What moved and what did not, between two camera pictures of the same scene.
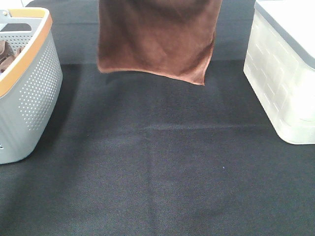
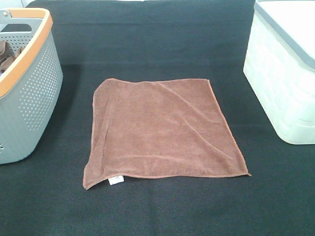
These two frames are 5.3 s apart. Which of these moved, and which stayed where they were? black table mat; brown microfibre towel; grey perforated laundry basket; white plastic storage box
Moved: brown microfibre towel
Stayed: grey perforated laundry basket; black table mat; white plastic storage box
